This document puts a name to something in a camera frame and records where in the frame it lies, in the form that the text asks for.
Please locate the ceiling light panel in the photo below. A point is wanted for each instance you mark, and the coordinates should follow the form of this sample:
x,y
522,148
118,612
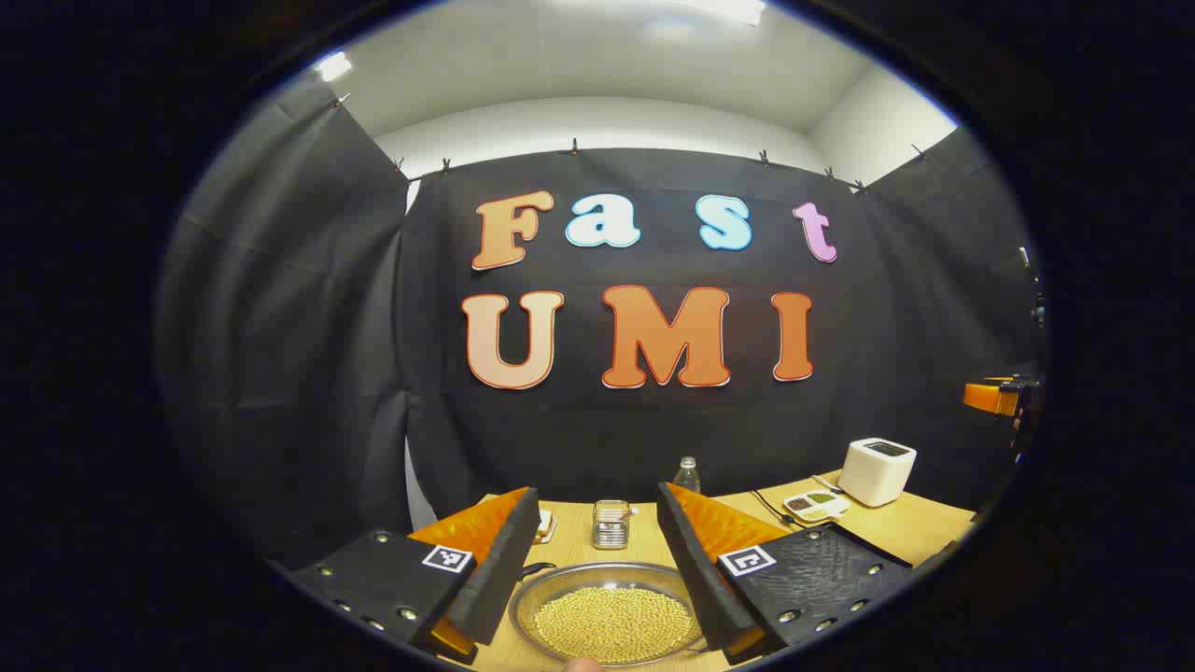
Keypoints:
x,y
724,7
332,66

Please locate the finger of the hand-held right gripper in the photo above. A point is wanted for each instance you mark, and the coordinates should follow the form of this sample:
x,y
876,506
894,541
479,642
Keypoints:
x,y
990,396

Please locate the stainless steel pot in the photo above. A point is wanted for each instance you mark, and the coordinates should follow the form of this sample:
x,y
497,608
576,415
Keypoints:
x,y
560,588

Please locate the white divided bean dish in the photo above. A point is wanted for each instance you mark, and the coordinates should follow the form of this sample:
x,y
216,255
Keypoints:
x,y
815,505

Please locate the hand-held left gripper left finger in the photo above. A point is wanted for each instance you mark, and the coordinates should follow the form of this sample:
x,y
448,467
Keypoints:
x,y
504,569

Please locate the black backdrop cloth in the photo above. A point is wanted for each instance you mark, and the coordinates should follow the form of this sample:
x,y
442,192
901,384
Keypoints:
x,y
653,429

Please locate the sandwich with lettuce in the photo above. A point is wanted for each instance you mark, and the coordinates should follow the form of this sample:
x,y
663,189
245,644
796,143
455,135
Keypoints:
x,y
544,525

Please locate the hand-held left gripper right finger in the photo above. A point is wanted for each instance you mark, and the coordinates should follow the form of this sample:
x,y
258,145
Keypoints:
x,y
695,579

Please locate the clear plastic water bottle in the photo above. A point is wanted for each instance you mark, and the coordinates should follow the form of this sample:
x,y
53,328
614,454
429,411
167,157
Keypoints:
x,y
687,476

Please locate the pile of yellow soybeans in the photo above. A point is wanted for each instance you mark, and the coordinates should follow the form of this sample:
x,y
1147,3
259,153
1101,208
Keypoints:
x,y
611,623

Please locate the white toaster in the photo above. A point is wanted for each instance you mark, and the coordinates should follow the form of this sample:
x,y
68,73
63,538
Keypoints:
x,y
876,471

